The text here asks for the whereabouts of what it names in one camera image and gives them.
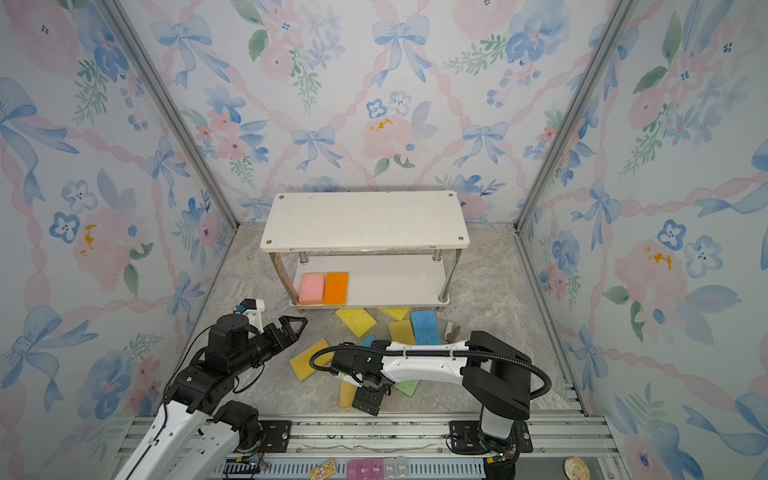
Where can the yellow sponge bottom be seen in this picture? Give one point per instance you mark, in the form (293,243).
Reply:
(347,395)

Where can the yellow sponge upper right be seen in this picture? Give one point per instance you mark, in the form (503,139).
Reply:
(397,314)

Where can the white two-tier shelf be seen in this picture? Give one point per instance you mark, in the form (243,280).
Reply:
(399,248)

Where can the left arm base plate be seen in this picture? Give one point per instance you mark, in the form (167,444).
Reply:
(264,436)

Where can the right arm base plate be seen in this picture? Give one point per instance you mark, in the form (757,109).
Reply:
(466,438)

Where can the blue sponge centre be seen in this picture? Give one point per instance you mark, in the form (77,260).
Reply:
(367,342)

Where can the pink plastic box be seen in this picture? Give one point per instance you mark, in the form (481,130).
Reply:
(365,469)

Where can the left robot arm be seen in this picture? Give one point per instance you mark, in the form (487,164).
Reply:
(194,432)

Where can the round patterned disc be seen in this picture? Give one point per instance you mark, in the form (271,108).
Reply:
(576,469)

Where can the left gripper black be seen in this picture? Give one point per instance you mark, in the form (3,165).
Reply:
(289,333)

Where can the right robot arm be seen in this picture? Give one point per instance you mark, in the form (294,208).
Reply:
(495,374)

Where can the yellow sponge under orange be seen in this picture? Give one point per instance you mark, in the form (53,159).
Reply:
(301,365)

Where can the yellow patterned card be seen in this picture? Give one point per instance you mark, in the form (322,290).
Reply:
(324,471)

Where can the green sponge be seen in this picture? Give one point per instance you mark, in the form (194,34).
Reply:
(407,387)

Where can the blue sponge under pink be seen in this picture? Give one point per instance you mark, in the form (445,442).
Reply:
(425,327)

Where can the yellow sponge upper left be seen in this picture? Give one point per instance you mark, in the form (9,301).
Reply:
(358,320)

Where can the clear plastic box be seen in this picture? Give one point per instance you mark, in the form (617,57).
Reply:
(396,468)

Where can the dark yellow sponge centre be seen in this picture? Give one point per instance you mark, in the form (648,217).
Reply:
(402,332)

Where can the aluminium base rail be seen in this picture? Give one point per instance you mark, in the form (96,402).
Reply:
(316,439)

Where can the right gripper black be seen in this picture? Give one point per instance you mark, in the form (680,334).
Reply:
(365,401)

